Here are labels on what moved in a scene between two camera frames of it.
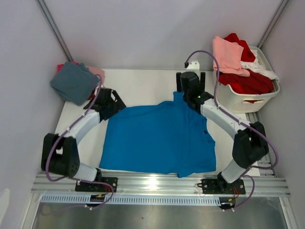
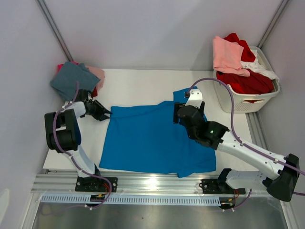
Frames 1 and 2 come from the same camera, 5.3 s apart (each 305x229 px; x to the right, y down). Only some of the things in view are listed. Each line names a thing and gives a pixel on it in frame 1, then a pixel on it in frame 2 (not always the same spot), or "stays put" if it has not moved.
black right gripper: (202, 81) → (177, 105)
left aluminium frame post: (48, 16) stays put
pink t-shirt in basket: (229, 56) stays put
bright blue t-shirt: (165, 136) stays put
